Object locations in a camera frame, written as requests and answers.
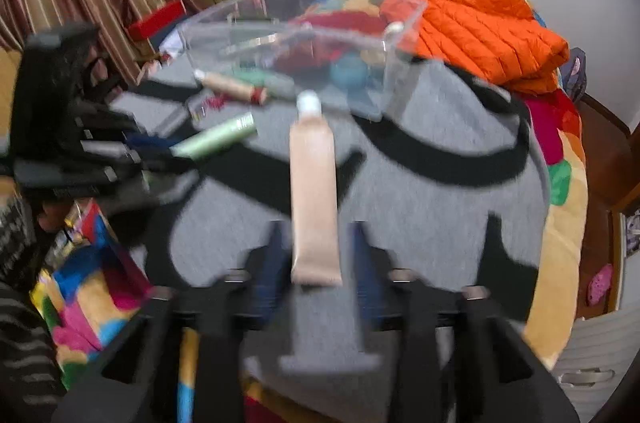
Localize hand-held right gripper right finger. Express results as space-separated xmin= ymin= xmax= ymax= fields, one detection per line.
xmin=350 ymin=220 xmax=581 ymax=423

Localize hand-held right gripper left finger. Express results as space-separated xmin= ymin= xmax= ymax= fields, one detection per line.
xmin=52 ymin=220 xmax=293 ymax=423

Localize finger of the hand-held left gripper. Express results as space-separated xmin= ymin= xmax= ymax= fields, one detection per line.
xmin=80 ymin=123 xmax=173 ymax=154
xmin=100 ymin=153 xmax=198 ymax=184

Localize light green cosmetic tube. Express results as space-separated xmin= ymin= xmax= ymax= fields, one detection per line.
xmin=170 ymin=113 xmax=259 ymax=162

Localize beige cosmetic tube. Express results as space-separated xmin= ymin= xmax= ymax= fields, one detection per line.
xmin=289 ymin=90 xmax=344 ymax=287

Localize clear plastic storage box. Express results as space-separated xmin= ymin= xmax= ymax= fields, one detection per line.
xmin=177 ymin=0 xmax=428 ymax=122

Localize blue tape roll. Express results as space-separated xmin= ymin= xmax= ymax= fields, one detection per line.
xmin=330 ymin=55 xmax=369 ymax=92

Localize person's left forearm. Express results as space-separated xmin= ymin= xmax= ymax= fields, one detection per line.
xmin=0 ymin=198 xmax=68 ymax=423

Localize person's left hand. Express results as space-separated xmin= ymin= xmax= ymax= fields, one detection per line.
xmin=37 ymin=198 xmax=76 ymax=235

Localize small clear packet red contents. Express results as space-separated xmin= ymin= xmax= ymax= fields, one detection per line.
xmin=187 ymin=95 xmax=227 ymax=122

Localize grey black patterned blanket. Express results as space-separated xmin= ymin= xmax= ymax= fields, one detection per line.
xmin=107 ymin=58 xmax=551 ymax=423

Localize beige cosmetic stick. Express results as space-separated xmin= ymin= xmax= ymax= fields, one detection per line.
xmin=194 ymin=69 xmax=271 ymax=106

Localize red rectangular box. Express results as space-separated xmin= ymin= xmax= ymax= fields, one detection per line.
xmin=125 ymin=0 xmax=188 ymax=42

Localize colourful patchwork quilt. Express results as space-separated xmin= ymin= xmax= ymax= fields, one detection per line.
xmin=30 ymin=0 xmax=588 ymax=423

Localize white cabinet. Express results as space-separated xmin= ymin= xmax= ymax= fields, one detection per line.
xmin=550 ymin=308 xmax=627 ymax=409

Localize pink clog shoe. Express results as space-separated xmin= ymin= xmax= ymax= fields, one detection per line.
xmin=587 ymin=264 xmax=615 ymax=306

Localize orange down jacket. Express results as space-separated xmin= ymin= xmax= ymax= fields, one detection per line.
xmin=380 ymin=0 xmax=570 ymax=96

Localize grey backpack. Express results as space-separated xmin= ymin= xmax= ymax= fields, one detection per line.
xmin=560 ymin=48 xmax=587 ymax=102

